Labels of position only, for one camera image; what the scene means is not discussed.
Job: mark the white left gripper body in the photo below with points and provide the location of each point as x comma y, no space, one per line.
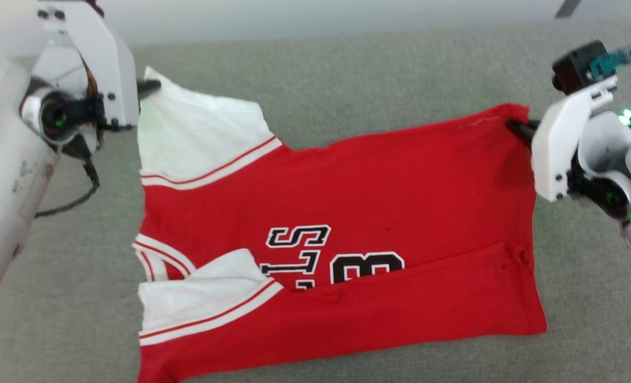
105,69

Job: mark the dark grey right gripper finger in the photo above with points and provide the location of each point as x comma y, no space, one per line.
522,130

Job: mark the red and white jersey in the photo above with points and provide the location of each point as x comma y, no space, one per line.
400,191

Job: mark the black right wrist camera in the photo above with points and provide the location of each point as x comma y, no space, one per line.
579,66

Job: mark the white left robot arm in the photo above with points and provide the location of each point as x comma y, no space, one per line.
1,175

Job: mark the dark grey metal bar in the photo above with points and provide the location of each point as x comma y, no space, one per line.
568,8

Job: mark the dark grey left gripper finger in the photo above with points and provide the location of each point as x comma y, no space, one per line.
149,88

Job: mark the grey fabric sofa seat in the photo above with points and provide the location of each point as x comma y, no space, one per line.
374,74

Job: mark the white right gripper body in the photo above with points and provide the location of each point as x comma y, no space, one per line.
557,143

